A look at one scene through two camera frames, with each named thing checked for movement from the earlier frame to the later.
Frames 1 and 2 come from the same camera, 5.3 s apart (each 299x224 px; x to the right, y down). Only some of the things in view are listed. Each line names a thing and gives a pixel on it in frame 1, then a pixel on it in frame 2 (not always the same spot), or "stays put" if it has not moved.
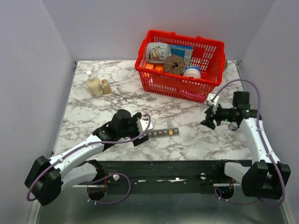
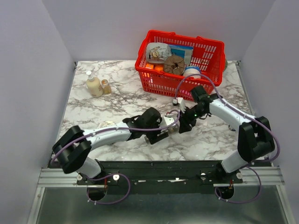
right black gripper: (209, 122) → (184, 122)
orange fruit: (158, 68) stays put
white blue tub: (194, 71) stays put
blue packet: (185, 52) stays put
